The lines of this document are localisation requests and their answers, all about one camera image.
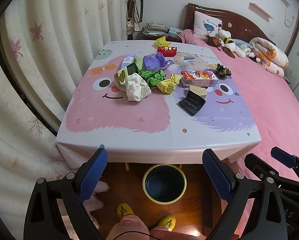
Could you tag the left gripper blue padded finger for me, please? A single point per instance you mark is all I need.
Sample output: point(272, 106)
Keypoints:
point(266, 219)
point(43, 217)

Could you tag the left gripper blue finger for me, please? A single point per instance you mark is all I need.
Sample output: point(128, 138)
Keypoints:
point(283, 157)

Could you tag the beige small carton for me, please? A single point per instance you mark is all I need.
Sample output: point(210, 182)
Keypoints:
point(200, 91)

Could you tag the black gold wrapper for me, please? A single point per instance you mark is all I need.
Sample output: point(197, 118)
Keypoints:
point(222, 71)

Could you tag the red strawberry juice carton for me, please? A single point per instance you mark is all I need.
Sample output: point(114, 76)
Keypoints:
point(204, 78)

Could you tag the yellow paper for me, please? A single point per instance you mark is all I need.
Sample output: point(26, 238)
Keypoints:
point(168, 86)

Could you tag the clear plastic bottle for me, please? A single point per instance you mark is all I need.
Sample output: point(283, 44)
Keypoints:
point(187, 60)

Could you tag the green paper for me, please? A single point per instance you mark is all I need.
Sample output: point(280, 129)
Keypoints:
point(152, 78)

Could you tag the white paper ball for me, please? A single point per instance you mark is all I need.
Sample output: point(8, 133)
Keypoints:
point(136, 88)

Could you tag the red envelope packet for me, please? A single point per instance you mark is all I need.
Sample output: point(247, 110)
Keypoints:
point(168, 51)

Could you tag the purple plastic bag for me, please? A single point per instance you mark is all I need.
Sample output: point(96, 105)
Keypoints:
point(156, 62)

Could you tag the green yellow small box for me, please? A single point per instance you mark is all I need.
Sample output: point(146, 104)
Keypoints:
point(127, 71)

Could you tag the yellow snack wrapper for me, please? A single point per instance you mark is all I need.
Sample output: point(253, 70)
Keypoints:
point(161, 42)

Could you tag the light green wipes pack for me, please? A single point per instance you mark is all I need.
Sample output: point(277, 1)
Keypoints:
point(139, 62)

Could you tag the lavender white carton box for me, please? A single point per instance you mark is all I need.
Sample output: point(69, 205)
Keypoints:
point(128, 59)

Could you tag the yellow rimmed trash bin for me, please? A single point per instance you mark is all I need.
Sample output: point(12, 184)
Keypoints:
point(164, 184)

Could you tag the pink bed sheet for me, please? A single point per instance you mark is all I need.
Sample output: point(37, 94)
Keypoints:
point(273, 106)

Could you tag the left yellow slipper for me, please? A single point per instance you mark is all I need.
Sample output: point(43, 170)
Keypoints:
point(123, 209)

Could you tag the yellow slipper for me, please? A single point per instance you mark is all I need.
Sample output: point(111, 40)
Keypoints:
point(123, 209)
point(168, 222)

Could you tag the pink pajama legs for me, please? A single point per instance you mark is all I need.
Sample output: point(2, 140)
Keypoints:
point(132, 227)

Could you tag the right yellow slipper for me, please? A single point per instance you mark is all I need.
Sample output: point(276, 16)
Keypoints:
point(168, 222)

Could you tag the folded cartoon quilt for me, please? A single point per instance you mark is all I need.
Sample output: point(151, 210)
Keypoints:
point(271, 57)

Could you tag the plush toy pile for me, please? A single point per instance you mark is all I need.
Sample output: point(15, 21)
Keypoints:
point(231, 46)

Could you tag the dark wooden headboard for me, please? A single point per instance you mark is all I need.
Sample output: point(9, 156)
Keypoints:
point(239, 26)

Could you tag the cartoon printed tablecloth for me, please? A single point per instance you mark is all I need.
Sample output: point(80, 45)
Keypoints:
point(157, 129)

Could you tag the white cartoon pillow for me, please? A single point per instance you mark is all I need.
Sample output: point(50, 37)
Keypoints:
point(206, 25)

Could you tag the cream floral curtain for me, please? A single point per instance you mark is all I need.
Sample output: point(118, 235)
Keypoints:
point(49, 45)

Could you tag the stack of books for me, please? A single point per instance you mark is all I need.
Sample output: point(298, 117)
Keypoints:
point(157, 29)

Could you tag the hanging bags on rack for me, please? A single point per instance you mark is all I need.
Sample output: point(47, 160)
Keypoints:
point(134, 17)

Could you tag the pink wall shelf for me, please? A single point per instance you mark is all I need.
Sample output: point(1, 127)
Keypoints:
point(261, 10)

